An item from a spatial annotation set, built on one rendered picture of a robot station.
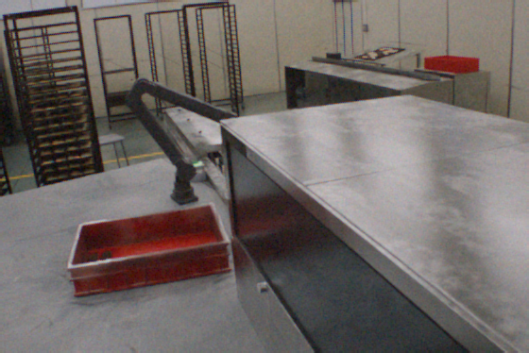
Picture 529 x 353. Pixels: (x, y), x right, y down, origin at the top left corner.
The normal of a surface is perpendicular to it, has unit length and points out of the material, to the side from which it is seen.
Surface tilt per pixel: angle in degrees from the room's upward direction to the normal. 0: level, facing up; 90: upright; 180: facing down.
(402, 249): 0
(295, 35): 90
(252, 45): 90
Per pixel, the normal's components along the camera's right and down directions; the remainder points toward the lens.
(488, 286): -0.08, -0.94
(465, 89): 0.31, 0.29
